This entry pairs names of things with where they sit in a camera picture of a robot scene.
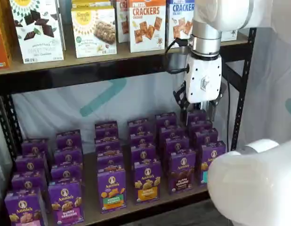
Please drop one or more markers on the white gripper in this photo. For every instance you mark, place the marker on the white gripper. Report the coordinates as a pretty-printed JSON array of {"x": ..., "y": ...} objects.
[{"x": 204, "y": 80}]

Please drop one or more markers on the purple box with brown patch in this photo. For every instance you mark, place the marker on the purple box with brown patch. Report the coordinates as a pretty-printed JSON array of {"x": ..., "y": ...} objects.
[
  {"x": 172, "y": 134},
  {"x": 166, "y": 121},
  {"x": 183, "y": 174},
  {"x": 177, "y": 146}
]

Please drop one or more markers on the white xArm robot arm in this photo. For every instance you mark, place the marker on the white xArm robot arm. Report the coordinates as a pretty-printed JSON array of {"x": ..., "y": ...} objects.
[{"x": 242, "y": 183}]

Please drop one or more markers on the purple box with teal patch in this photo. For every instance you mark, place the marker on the purple box with teal patch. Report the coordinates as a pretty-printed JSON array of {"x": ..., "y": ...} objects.
[
  {"x": 197, "y": 116},
  {"x": 200, "y": 126},
  {"x": 211, "y": 153},
  {"x": 206, "y": 137}
]

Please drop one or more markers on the purple box with orange patch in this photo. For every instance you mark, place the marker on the purple box with orange patch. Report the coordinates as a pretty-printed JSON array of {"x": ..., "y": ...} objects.
[
  {"x": 142, "y": 140},
  {"x": 138, "y": 127},
  {"x": 143, "y": 154},
  {"x": 147, "y": 181}
]

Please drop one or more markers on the blue pretzel crackers box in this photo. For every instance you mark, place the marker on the blue pretzel crackers box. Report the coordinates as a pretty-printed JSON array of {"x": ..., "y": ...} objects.
[{"x": 179, "y": 23}]

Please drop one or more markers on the orange pretzel crackers box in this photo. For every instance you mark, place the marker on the orange pretzel crackers box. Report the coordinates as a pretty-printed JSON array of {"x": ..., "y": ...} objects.
[
  {"x": 147, "y": 28},
  {"x": 123, "y": 23}
]

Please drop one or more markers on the yellow white snack bar box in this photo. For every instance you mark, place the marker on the yellow white snack bar box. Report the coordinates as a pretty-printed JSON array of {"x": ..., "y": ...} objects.
[{"x": 93, "y": 35}]

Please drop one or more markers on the purple box with magenta patch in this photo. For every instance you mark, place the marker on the purple box with magenta patch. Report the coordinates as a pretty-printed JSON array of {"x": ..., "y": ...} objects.
[
  {"x": 69, "y": 140},
  {"x": 65, "y": 202},
  {"x": 67, "y": 156},
  {"x": 65, "y": 173}
]

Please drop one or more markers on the white sweet thins box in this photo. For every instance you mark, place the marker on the white sweet thins box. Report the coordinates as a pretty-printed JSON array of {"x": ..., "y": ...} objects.
[
  {"x": 62, "y": 23},
  {"x": 37, "y": 35}
]

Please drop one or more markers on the purple box with pink patch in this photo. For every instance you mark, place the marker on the purple box with pink patch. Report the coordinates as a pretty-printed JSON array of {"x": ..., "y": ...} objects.
[
  {"x": 23, "y": 207},
  {"x": 34, "y": 148},
  {"x": 30, "y": 164},
  {"x": 27, "y": 181}
]

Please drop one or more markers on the orange snack box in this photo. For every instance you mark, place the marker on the orange snack box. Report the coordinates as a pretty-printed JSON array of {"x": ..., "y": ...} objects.
[{"x": 0, "y": 47}]

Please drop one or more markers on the black metal shelving rack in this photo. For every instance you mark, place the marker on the black metal shelving rack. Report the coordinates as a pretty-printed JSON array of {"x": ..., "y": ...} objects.
[{"x": 89, "y": 75}]

